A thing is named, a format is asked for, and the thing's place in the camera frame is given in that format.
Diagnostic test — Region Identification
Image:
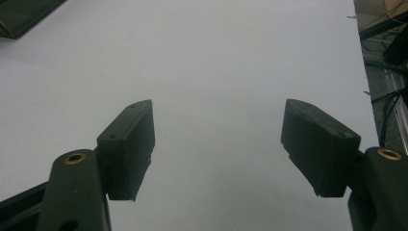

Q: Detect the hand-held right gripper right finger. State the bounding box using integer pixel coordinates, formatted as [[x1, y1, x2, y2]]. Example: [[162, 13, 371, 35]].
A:
[[280, 98, 362, 198]]

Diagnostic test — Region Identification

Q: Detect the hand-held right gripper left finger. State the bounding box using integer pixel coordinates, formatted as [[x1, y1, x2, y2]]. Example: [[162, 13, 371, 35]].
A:
[[96, 99, 156, 202]]

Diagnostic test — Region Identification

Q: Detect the black metal bar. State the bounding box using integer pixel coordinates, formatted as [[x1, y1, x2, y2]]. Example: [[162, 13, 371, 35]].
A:
[[358, 12, 408, 41]]

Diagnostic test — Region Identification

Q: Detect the dark flat tray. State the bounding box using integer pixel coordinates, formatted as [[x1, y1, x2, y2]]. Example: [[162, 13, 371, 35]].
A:
[[0, 0, 67, 40]]

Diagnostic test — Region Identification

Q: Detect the black cable bundle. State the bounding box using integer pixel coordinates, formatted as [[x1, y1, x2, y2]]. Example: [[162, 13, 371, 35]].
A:
[[370, 88, 408, 148]]

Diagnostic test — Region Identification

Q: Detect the aluminium frame rail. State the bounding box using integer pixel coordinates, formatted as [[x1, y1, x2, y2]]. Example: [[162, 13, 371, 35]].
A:
[[384, 68, 408, 145]]

